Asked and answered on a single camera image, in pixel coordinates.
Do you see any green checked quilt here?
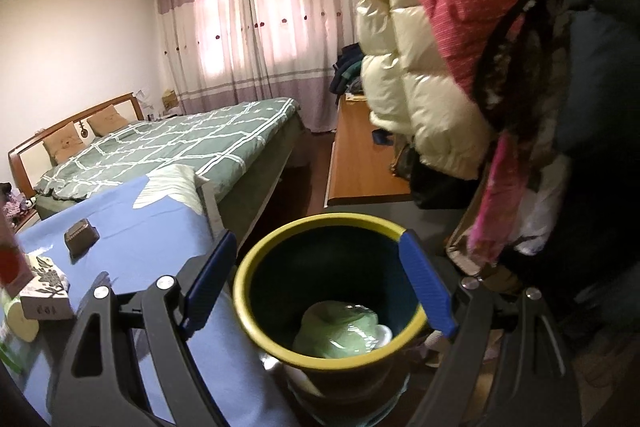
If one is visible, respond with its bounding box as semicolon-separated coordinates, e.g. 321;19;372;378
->
34;98;301;202

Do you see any grey leaf print box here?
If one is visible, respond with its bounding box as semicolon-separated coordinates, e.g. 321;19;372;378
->
20;254;76;321

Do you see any brown bear pillow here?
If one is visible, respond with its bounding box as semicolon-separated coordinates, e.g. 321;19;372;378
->
42;130;83;165
86;104;128;135

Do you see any dark hanging coat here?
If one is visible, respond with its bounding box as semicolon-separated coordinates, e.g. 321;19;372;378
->
500;0;640;348

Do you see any clear greenish plastic wrapper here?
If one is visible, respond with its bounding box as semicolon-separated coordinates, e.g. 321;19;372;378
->
291;300;393;358

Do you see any wooden desk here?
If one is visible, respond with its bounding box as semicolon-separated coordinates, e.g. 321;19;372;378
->
325;99;413;208

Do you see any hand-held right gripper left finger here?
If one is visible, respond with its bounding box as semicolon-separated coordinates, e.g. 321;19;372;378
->
47;229;238;427

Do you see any pink white curtain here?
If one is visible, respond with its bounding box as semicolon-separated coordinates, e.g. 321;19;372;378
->
154;0;366;132

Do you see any dark bin with yellow rim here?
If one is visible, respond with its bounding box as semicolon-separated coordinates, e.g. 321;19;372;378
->
232;213;441;427

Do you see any cream puffer jacket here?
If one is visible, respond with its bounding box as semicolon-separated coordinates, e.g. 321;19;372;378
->
352;0;493;180

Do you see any pile of dark clothes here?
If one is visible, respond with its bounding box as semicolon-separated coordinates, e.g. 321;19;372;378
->
329;43;368;98

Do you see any green white packet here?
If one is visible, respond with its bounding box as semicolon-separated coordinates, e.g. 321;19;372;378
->
0;327;27;374

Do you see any pink drink carton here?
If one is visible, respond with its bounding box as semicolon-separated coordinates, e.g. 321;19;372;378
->
0;202;35;293

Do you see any black patterned scarf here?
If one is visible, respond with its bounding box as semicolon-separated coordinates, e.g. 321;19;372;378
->
472;0;556;108

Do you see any small brown box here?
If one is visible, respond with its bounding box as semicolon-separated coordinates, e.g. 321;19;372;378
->
64;218;100;258

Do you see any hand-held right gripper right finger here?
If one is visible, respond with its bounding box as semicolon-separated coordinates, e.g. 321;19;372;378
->
398;229;583;427

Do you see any wooden bed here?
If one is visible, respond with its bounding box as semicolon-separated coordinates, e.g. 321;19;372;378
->
7;92;311;218

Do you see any dotted paper cup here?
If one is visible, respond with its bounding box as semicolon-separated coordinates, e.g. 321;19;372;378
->
2;294;41;342

